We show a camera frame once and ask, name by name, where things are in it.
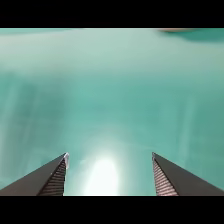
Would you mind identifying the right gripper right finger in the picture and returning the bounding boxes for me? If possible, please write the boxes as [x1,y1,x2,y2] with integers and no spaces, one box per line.
[151,151,224,197]

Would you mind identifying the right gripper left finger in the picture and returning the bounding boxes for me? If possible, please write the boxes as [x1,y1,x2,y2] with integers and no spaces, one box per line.
[0,152,70,197]

